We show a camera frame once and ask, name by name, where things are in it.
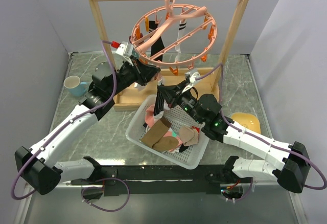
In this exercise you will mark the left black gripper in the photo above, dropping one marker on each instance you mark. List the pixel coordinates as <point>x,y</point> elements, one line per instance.
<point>143,73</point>

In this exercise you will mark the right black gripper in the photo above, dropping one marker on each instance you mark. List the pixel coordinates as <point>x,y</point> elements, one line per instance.
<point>171,94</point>

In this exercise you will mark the pink round clip hanger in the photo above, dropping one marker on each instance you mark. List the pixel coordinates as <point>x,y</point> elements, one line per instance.
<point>168,17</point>

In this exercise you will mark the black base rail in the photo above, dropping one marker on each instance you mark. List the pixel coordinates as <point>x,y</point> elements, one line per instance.
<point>160,179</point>

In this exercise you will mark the light blue mug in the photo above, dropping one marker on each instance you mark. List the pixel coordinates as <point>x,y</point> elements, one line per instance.
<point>75,86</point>

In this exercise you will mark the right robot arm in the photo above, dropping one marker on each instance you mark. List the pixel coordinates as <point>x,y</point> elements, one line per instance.
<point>288,164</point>

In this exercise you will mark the pile of socks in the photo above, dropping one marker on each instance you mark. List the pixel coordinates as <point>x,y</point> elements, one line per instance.
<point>161,137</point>

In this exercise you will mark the aluminium frame rail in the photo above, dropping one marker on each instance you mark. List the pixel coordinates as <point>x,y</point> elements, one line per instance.
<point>45,178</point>

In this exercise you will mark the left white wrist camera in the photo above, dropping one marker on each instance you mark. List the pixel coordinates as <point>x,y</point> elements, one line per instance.
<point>128,52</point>

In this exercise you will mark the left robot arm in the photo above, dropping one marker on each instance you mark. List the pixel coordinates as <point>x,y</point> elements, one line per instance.
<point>91,108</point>

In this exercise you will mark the yellow bowl on plate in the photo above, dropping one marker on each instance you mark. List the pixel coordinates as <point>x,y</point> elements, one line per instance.
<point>249,121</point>

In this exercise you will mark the white plastic basket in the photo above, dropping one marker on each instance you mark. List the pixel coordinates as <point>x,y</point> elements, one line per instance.
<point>190,157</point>

